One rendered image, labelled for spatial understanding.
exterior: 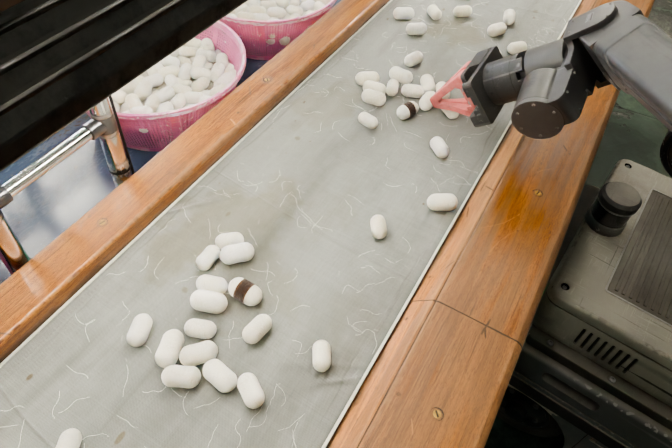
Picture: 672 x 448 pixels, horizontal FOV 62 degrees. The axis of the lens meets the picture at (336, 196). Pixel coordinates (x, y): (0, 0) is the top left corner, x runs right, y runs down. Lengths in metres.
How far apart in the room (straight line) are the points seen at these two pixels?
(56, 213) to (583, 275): 0.83
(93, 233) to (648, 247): 0.92
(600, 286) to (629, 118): 1.32
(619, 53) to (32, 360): 0.64
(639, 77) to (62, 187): 0.70
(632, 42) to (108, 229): 0.57
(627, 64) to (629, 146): 1.57
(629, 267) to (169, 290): 0.79
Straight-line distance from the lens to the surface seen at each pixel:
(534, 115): 0.66
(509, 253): 0.65
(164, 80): 0.90
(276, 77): 0.82
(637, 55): 0.61
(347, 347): 0.57
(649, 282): 1.11
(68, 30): 0.34
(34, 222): 0.81
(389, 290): 0.61
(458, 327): 0.58
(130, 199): 0.67
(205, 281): 0.60
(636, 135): 2.24
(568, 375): 1.11
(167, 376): 0.55
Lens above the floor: 1.25
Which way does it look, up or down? 48 degrees down
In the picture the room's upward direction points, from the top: 5 degrees clockwise
